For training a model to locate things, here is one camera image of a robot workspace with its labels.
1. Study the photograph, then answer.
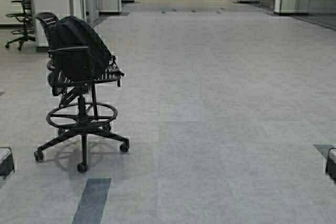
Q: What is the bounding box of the black drafting chair near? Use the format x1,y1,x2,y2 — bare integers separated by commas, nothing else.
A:
34,12,130,173

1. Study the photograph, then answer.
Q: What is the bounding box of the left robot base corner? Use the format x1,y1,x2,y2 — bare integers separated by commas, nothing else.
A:
1,147,15,179

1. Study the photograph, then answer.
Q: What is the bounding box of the black drafting chair far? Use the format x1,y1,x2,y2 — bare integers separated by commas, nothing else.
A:
5,0,36,51

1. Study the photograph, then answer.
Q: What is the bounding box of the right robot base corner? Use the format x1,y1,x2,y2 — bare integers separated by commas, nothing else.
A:
325,147,335,182

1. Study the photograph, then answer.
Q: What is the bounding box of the black drafting chair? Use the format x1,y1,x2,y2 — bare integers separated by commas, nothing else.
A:
5,0,36,51
34,12,130,173

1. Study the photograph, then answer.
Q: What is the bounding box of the black backpack on chair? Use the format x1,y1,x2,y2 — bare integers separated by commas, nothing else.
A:
50,16,124,82

